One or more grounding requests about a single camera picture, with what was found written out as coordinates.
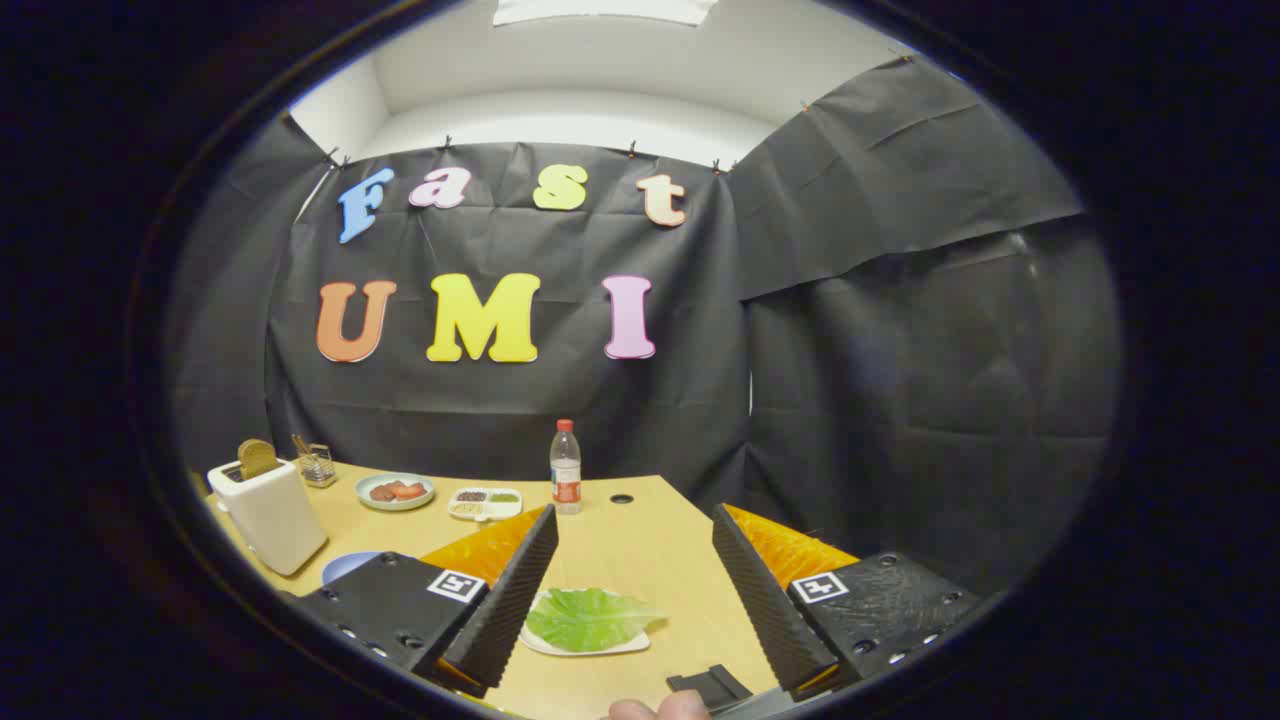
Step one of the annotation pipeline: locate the brown bread slice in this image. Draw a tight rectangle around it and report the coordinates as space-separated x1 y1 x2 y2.
237 439 284 481

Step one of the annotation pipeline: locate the white divided condiment tray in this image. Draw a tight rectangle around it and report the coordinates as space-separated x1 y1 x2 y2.
448 487 524 523

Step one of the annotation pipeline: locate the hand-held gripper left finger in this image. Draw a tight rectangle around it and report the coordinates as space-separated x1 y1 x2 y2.
285 505 559 699

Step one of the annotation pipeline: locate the clear red-capped water bottle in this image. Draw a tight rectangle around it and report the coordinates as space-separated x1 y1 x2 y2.
550 419 583 515

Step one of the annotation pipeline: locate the green lettuce leaf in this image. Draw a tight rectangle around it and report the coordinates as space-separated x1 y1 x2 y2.
526 588 666 653

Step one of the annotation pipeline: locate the white toaster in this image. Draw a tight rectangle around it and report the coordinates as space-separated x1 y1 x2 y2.
207 458 329 577

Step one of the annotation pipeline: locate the pale green plate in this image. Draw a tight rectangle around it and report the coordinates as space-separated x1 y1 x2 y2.
356 472 437 512

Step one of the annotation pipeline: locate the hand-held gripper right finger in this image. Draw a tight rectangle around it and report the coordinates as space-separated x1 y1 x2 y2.
712 503 986 701

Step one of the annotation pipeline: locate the blue plate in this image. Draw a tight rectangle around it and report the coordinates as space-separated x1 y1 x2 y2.
321 551 386 587

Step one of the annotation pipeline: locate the white rectangular plate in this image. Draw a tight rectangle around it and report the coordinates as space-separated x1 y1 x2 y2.
518 588 651 658

